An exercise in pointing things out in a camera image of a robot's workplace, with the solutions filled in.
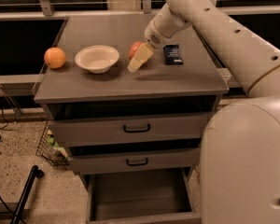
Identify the black metal pole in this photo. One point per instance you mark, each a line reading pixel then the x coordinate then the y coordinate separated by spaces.
pixel 34 173

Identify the black wire basket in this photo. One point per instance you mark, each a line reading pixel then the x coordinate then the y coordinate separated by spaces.
pixel 49 150

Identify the white paper bowl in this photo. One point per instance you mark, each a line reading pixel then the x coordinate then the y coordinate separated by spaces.
pixel 97 59

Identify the grey drawer cabinet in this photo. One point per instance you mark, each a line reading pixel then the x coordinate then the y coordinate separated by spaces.
pixel 156 89

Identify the orange fruit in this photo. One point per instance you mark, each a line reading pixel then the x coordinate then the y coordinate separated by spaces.
pixel 54 58

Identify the grey bottom drawer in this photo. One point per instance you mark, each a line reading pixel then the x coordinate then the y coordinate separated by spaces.
pixel 144 197

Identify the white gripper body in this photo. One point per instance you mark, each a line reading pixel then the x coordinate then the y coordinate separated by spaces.
pixel 154 34

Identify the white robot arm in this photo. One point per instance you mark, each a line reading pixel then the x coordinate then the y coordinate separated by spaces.
pixel 240 148

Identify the dark blue snack packet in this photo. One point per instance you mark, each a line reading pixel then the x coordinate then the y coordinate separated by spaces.
pixel 172 55

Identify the black middle drawer handle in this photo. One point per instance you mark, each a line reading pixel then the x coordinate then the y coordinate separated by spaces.
pixel 139 162

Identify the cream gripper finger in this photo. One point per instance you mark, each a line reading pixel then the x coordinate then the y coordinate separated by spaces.
pixel 140 57

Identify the black drawer handle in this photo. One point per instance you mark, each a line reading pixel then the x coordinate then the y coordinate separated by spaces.
pixel 139 162
pixel 136 129

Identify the red apple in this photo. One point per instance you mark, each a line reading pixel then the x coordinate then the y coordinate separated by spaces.
pixel 133 49

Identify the grey drawer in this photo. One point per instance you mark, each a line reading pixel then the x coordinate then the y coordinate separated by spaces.
pixel 107 131
pixel 144 197
pixel 116 163

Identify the grey middle drawer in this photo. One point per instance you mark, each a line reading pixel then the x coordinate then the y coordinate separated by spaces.
pixel 116 163

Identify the black top drawer handle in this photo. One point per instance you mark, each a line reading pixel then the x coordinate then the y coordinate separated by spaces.
pixel 136 129

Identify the grey top drawer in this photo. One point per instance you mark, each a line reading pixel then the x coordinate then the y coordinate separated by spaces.
pixel 107 131

